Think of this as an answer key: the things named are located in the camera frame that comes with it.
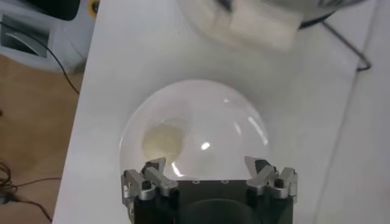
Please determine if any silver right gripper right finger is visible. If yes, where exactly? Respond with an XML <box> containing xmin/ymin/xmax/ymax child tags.
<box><xmin>244</xmin><ymin>156</ymin><xmax>299</xmax><ymax>203</ymax></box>

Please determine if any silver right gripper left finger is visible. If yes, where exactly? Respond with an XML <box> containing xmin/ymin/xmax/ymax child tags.
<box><xmin>121</xmin><ymin>156</ymin><xmax>180</xmax><ymax>214</ymax></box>

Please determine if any white steamed baozi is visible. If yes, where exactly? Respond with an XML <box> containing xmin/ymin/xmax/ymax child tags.
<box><xmin>141</xmin><ymin>123</ymin><xmax>191</xmax><ymax>165</ymax></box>

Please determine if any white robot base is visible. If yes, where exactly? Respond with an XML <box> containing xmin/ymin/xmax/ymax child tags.
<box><xmin>0</xmin><ymin>0</ymin><xmax>101</xmax><ymax>74</ymax></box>

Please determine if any white round plate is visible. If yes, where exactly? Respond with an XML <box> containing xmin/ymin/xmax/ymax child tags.
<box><xmin>118</xmin><ymin>79</ymin><xmax>272</xmax><ymax>183</ymax></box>

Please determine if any white electric pot base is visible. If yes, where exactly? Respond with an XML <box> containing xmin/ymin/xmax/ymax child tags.
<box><xmin>179</xmin><ymin>0</ymin><xmax>369</xmax><ymax>52</ymax></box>

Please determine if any black pot power cord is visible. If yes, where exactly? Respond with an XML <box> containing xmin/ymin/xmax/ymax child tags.
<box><xmin>300</xmin><ymin>13</ymin><xmax>372</xmax><ymax>72</ymax></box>

